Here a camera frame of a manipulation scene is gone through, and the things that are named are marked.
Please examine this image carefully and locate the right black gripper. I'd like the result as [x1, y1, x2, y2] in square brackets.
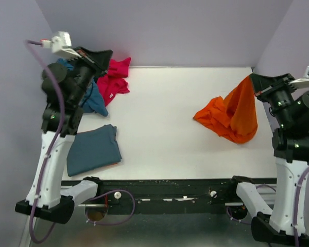
[250, 72, 299, 125]

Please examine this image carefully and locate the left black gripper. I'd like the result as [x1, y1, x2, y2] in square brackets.
[69, 45, 115, 103]

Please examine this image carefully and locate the orange t shirt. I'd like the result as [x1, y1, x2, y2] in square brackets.
[193, 76, 258, 144]

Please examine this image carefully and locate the grey blue t shirt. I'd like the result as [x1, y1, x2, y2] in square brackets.
[66, 125, 122, 177]

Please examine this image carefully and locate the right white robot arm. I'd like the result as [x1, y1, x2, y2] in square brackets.
[226, 66, 309, 246]

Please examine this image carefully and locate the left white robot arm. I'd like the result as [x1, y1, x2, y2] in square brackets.
[15, 46, 113, 224]

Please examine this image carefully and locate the black t shirt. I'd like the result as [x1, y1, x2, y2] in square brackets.
[98, 70, 108, 77]

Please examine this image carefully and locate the magenta pink t shirt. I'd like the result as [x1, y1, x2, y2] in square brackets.
[96, 57, 131, 106]

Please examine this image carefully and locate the teal blue t shirt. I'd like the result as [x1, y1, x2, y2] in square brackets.
[56, 58, 109, 117]

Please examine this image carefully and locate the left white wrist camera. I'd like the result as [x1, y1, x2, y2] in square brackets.
[41, 31, 80, 60]

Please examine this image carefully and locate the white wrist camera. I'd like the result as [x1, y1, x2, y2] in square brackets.
[289, 66, 309, 89]
[41, 31, 80, 60]

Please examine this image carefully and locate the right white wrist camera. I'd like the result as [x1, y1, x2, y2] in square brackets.
[289, 66, 309, 89]

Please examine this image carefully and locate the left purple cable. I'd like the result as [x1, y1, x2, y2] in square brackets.
[24, 40, 136, 244]

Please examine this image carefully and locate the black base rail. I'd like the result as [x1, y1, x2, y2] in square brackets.
[61, 177, 279, 216]

